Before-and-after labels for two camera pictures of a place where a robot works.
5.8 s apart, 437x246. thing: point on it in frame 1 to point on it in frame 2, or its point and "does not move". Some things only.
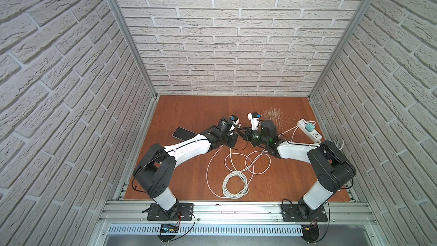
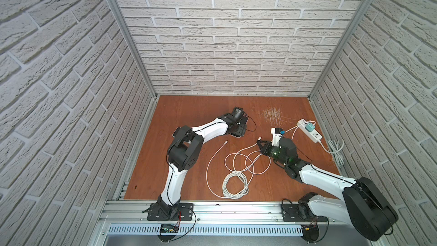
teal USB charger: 309,127 does not move
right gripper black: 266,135 to 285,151
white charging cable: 225,187 does not move
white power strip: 313,135 does not move
